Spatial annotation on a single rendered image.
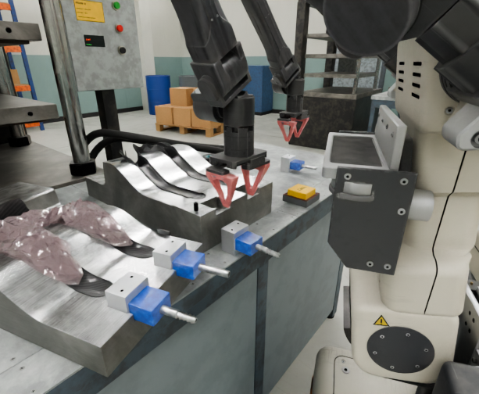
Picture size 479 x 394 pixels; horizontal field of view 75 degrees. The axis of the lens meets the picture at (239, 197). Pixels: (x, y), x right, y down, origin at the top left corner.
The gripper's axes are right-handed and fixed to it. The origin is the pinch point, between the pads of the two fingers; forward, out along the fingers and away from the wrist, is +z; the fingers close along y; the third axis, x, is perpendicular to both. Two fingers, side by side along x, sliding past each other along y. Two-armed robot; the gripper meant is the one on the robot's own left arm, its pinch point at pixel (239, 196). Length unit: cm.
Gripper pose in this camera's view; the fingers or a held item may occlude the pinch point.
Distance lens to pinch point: 63.5
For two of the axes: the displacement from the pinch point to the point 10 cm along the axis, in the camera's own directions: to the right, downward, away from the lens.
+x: 7.7, 2.5, -5.9
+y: -6.4, 3.1, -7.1
